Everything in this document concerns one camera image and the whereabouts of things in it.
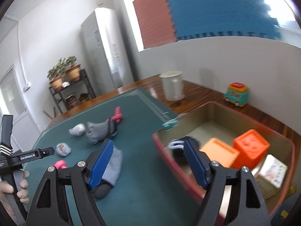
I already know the teal binder clip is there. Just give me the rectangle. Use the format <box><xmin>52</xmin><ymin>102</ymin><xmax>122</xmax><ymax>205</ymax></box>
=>
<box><xmin>162</xmin><ymin>118</ymin><xmax>179</xmax><ymax>132</ymax></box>

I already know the brown patterned pot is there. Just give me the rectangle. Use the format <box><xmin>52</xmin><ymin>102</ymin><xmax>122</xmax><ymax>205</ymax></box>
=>
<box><xmin>64</xmin><ymin>95</ymin><xmax>79</xmax><ymax>110</ymax></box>

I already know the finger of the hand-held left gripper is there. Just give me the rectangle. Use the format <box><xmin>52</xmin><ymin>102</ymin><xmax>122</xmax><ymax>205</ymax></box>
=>
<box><xmin>14</xmin><ymin>147</ymin><xmax>56</xmax><ymax>166</ymax></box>

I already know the small pink sock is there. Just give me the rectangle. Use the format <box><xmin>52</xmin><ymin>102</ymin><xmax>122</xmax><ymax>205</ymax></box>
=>
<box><xmin>54</xmin><ymin>160</ymin><xmax>68</xmax><ymax>170</ymax></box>

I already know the red foam mat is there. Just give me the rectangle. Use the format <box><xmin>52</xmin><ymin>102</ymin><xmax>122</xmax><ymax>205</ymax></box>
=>
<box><xmin>133</xmin><ymin>0</ymin><xmax>178</xmax><ymax>49</ymax></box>

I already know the white door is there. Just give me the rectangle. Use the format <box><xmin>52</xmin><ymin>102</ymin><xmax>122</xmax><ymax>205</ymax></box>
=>
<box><xmin>0</xmin><ymin>63</ymin><xmax>41</xmax><ymax>144</ymax></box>

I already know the white plastic jug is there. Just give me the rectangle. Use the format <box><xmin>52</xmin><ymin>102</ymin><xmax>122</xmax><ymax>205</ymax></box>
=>
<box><xmin>159</xmin><ymin>71</ymin><xmax>185</xmax><ymax>101</ymax></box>

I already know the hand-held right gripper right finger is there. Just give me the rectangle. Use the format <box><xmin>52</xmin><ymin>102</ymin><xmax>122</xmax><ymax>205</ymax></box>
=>
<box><xmin>183</xmin><ymin>138</ymin><xmax>272</xmax><ymax>226</ymax></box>

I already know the grey and black sock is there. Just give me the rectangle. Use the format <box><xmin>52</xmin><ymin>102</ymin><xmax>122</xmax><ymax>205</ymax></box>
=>
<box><xmin>85</xmin><ymin>119</ymin><xmax>118</xmax><ymax>145</ymax></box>

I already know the blue foam mat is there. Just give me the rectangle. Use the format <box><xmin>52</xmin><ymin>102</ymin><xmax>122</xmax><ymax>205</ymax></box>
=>
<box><xmin>162</xmin><ymin>0</ymin><xmax>283</xmax><ymax>42</ymax></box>

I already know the white patterned toy block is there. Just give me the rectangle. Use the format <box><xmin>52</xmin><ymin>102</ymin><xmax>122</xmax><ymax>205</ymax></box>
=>
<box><xmin>255</xmin><ymin>154</ymin><xmax>288</xmax><ymax>199</ymax></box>

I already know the person's left hand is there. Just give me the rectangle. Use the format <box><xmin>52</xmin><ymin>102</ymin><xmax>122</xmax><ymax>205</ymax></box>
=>
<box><xmin>0</xmin><ymin>171</ymin><xmax>30</xmax><ymax>208</ymax></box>

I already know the grey sock with dark toe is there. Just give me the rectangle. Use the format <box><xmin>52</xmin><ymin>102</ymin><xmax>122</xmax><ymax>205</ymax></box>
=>
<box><xmin>90</xmin><ymin>145</ymin><xmax>123</xmax><ymax>199</ymax></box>

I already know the green cutting mat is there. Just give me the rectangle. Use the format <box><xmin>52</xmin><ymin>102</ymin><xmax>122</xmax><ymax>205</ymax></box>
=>
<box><xmin>30</xmin><ymin>87</ymin><xmax>213</xmax><ymax>226</ymax></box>

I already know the light orange toy block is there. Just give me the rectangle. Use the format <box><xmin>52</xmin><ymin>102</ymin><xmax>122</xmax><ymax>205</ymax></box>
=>
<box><xmin>200</xmin><ymin>138</ymin><xmax>240</xmax><ymax>169</ymax></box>

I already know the white balled sock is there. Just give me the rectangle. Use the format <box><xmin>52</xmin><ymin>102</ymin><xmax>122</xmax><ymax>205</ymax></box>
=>
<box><xmin>69</xmin><ymin>123</ymin><xmax>86</xmax><ymax>137</ymax></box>

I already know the red storage container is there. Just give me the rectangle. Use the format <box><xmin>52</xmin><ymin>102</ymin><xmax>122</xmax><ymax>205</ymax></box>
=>
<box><xmin>152</xmin><ymin>101</ymin><xmax>296</xmax><ymax>226</ymax></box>

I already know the potted plant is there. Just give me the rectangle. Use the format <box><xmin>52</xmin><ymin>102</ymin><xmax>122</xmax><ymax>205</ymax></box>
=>
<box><xmin>63</xmin><ymin>56</ymin><xmax>82</xmax><ymax>82</ymax></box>
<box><xmin>47</xmin><ymin>58</ymin><xmax>65</xmax><ymax>92</ymax></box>

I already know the black and white sock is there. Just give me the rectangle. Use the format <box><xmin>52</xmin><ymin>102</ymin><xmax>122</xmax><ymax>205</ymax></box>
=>
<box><xmin>168</xmin><ymin>136</ymin><xmax>201</xmax><ymax>166</ymax></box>

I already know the grey balled sock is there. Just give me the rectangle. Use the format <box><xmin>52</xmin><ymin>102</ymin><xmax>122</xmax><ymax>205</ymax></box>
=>
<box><xmin>56</xmin><ymin>142</ymin><xmax>72</xmax><ymax>157</ymax></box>

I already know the teal toy bus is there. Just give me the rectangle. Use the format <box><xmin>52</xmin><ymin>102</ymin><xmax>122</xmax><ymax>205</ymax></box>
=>
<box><xmin>223</xmin><ymin>82</ymin><xmax>250</xmax><ymax>108</ymax></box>

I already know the black metal shelf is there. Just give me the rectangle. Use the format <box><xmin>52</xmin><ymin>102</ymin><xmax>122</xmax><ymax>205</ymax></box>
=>
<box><xmin>48</xmin><ymin>68</ymin><xmax>97</xmax><ymax>115</ymax></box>

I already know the white standing air conditioner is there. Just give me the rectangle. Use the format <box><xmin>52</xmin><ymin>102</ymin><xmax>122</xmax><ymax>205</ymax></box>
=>
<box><xmin>80</xmin><ymin>8</ymin><xmax>135</xmax><ymax>91</ymax></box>

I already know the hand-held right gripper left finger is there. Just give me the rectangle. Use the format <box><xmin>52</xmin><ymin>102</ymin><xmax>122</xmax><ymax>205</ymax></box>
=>
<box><xmin>25</xmin><ymin>139</ymin><xmax>115</xmax><ymax>226</ymax></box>

